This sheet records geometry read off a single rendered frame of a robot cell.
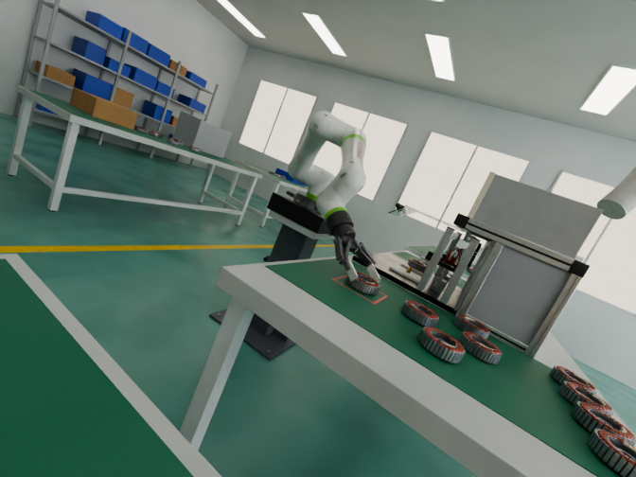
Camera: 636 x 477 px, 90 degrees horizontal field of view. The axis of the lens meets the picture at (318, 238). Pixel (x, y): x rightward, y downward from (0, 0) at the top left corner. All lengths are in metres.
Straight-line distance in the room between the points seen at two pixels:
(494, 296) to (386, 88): 6.18
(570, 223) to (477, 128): 5.23
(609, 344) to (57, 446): 6.61
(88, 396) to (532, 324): 1.28
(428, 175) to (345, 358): 5.93
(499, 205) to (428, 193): 4.98
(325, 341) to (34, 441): 0.45
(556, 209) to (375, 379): 1.04
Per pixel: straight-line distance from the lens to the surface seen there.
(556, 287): 1.38
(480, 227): 1.34
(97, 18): 6.99
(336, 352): 0.66
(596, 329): 6.61
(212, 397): 0.97
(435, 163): 6.49
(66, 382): 0.43
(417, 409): 0.65
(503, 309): 1.37
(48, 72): 6.72
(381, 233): 6.52
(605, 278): 6.52
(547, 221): 1.47
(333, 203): 1.19
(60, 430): 0.39
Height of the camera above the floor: 1.04
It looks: 10 degrees down
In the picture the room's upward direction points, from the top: 23 degrees clockwise
